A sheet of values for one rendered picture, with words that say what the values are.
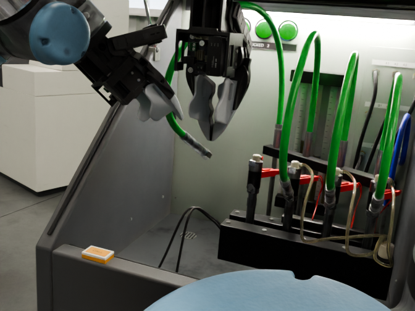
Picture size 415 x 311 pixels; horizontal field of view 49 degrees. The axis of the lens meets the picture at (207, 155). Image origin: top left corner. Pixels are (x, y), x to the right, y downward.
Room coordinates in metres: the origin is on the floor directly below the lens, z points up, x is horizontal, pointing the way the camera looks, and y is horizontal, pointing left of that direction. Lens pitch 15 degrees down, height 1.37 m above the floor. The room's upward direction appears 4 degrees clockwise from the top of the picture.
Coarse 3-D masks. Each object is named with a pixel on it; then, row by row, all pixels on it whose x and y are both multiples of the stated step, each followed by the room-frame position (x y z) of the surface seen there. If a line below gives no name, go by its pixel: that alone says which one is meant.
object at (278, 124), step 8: (248, 8) 0.97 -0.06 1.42; (256, 8) 0.98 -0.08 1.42; (264, 16) 1.01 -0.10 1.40; (272, 24) 1.03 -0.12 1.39; (272, 32) 1.04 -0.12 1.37; (280, 40) 1.06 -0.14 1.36; (280, 48) 1.06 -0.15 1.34; (280, 56) 1.07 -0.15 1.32; (280, 64) 1.07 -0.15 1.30; (168, 72) 0.81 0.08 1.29; (280, 72) 1.08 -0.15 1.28; (168, 80) 0.81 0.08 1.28; (280, 80) 1.08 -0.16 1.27; (280, 88) 1.08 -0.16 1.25; (280, 96) 1.09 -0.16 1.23; (280, 104) 1.09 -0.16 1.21; (280, 112) 1.09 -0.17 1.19; (168, 120) 0.82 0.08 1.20; (280, 120) 1.09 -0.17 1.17; (176, 128) 0.83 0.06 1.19; (280, 128) 1.09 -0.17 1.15
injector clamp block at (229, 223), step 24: (240, 216) 0.93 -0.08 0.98; (264, 216) 0.94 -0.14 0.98; (240, 240) 0.86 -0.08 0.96; (264, 240) 0.84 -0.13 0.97; (288, 240) 0.83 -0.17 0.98; (336, 240) 0.86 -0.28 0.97; (360, 240) 0.85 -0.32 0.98; (240, 264) 0.86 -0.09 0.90; (264, 264) 0.84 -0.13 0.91; (288, 264) 0.83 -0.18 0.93; (312, 264) 0.81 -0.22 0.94; (336, 264) 0.80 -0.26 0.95; (360, 264) 0.78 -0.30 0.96; (360, 288) 0.78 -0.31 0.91; (384, 288) 0.77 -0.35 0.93
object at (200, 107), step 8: (200, 80) 0.62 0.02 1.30; (208, 80) 0.64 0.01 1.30; (200, 88) 0.62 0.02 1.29; (208, 88) 0.63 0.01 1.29; (200, 96) 0.62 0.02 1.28; (208, 96) 0.63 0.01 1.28; (192, 104) 0.60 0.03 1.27; (200, 104) 0.62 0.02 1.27; (208, 104) 0.63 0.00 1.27; (192, 112) 0.60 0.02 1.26; (200, 112) 0.63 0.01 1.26; (208, 112) 0.63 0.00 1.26; (200, 120) 0.63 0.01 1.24; (208, 120) 0.63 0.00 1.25; (208, 128) 0.63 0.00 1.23; (208, 136) 0.63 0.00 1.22
